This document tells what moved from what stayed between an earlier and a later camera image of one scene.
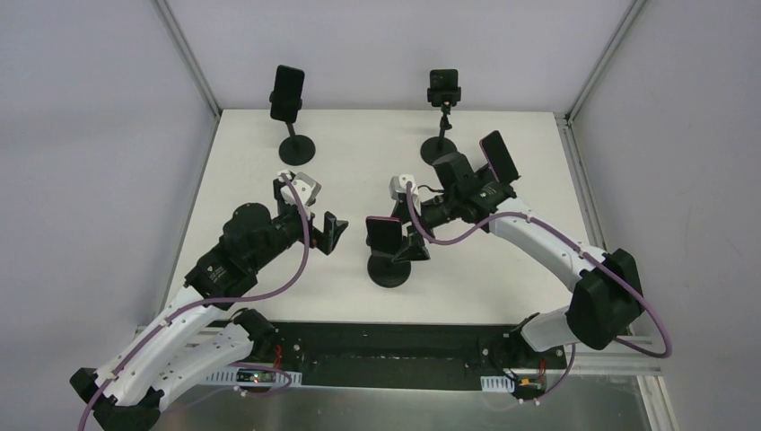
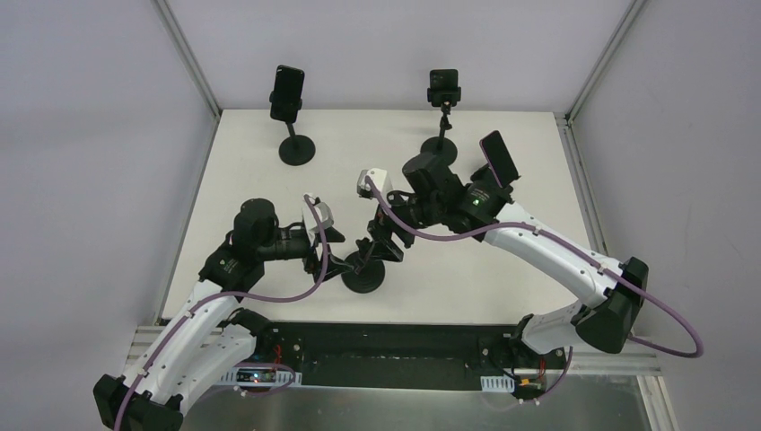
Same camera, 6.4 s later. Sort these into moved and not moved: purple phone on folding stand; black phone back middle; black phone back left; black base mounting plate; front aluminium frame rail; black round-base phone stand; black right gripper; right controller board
Moved: black right gripper; black round-base phone stand
Not moved: purple phone on folding stand; right controller board; front aluminium frame rail; black base mounting plate; black phone back middle; black phone back left
